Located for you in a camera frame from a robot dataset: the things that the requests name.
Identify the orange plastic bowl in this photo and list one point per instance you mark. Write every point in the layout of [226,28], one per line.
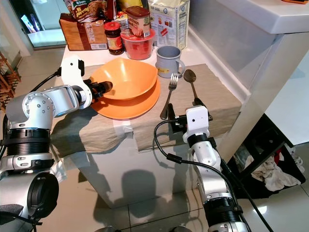
[128,77]

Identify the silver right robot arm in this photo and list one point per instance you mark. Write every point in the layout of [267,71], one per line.
[215,169]

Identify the metal fork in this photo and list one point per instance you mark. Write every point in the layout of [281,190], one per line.
[170,89]

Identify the white table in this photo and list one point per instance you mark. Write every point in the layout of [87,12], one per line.
[125,169]

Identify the grey ceramic mug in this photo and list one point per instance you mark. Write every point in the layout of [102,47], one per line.
[168,60]

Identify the red plastic bowl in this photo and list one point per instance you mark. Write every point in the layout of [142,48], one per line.
[137,48]

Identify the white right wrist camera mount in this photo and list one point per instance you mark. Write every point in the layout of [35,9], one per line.
[198,120]

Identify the white counter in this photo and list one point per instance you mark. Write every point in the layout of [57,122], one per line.
[246,38]

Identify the yellow food packet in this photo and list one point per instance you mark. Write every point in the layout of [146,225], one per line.
[128,4]

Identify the wooden rack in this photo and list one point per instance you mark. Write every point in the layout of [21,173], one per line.
[9,77]

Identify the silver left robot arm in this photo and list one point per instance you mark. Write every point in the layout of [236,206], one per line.
[38,108]

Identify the black rack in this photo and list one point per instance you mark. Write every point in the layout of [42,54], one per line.
[265,140]

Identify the orange plastic plate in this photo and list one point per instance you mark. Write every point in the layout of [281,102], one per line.
[128,109]

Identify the dark metal spoon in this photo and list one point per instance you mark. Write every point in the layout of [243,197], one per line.
[189,76]

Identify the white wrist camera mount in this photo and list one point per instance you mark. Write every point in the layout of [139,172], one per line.
[198,120]
[75,72]

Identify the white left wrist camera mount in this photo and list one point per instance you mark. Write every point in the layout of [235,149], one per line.
[75,72]

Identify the white cereal box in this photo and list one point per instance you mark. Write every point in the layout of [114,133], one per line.
[170,24]

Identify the white crumpled cloth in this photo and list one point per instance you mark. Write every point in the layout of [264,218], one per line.
[265,171]

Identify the red-lidded sauce jar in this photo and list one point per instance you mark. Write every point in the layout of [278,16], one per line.
[114,42]

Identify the beige cloth placemat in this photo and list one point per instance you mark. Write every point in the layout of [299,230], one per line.
[219,104]

